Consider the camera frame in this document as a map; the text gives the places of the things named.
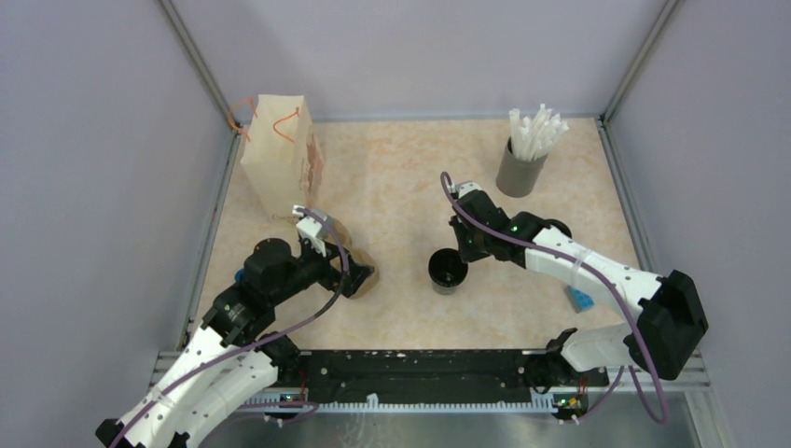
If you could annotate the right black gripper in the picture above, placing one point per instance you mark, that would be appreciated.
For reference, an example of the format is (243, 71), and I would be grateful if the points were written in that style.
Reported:
(460, 228)

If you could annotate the blue toy block right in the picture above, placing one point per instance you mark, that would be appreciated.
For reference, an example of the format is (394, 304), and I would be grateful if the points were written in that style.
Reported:
(580, 301)

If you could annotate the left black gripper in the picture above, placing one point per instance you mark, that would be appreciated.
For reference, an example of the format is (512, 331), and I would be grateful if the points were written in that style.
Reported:
(332, 275)

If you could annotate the bundle of white straws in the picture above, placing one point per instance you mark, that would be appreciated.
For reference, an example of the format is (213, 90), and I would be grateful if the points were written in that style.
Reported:
(532, 138)

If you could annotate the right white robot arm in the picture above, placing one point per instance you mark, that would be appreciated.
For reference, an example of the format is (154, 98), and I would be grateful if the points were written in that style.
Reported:
(663, 317)

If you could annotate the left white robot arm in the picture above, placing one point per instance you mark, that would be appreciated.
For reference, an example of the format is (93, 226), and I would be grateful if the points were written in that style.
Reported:
(231, 356)

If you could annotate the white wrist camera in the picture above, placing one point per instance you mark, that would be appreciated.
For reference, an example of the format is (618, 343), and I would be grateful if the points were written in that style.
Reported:
(459, 190)
(313, 226)

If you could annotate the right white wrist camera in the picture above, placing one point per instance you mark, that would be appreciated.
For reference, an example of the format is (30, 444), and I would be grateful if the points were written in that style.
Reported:
(459, 190)

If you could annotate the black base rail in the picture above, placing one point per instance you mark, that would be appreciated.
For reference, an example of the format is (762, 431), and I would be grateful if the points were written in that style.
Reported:
(419, 377)

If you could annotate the single black coffee cup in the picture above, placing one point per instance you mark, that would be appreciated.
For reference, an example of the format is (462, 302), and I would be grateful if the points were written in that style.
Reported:
(446, 270)

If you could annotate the beige paper takeout bag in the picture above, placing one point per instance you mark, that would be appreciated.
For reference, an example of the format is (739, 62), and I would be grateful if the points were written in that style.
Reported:
(282, 157)

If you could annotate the stack of black lids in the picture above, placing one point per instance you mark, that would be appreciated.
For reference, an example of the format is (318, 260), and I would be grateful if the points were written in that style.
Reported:
(562, 227)

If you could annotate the brown pulp cup carrier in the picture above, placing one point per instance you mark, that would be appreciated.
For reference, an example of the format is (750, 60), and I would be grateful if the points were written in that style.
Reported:
(364, 269)

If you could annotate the grey cylindrical straw holder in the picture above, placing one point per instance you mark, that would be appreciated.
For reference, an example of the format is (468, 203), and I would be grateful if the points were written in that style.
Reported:
(516, 178)

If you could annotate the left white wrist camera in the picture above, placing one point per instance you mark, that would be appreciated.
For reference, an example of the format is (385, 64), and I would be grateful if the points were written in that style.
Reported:
(313, 226)

